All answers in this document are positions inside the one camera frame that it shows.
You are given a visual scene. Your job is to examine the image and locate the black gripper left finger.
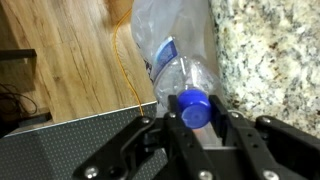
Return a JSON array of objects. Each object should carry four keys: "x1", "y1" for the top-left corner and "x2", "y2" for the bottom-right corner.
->
[{"x1": 71, "y1": 94, "x2": 214, "y2": 180}]

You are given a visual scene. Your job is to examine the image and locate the clear water bottle blue cap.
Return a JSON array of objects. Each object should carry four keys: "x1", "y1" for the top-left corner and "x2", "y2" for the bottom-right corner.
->
[{"x1": 149, "y1": 35, "x2": 224, "y2": 130}]

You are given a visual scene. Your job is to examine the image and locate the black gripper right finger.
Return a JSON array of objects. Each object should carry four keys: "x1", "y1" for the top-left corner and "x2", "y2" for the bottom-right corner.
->
[{"x1": 209, "y1": 94, "x2": 320, "y2": 180}]

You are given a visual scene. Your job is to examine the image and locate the translucent plastic bag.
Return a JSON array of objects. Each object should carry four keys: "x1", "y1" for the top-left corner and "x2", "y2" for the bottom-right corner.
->
[{"x1": 129, "y1": 0, "x2": 223, "y2": 114}]

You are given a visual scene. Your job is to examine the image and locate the black floor cables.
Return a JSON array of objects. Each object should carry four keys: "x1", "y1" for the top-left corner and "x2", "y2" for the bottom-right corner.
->
[{"x1": 0, "y1": 82, "x2": 39, "y2": 116}]

